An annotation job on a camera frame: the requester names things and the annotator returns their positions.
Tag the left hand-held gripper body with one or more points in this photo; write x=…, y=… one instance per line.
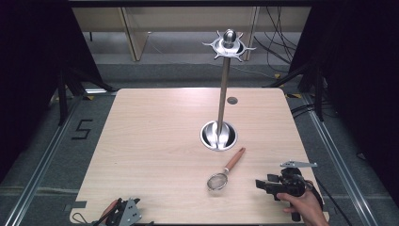
x=125, y=215

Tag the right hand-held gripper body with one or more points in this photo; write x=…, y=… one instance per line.
x=290, y=185

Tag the metal utensil rack stand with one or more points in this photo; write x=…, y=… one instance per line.
x=222, y=94

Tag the person's right hand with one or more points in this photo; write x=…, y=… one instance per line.
x=306, y=208

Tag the grey table grommet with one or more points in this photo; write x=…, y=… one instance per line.
x=232, y=100

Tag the black metal stand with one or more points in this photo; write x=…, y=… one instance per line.
x=62, y=94
x=318, y=94

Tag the dark curtain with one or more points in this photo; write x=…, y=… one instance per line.
x=360, y=78
x=34, y=62

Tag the aluminium floor rail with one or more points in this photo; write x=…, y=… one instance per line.
x=338, y=160
x=40, y=160

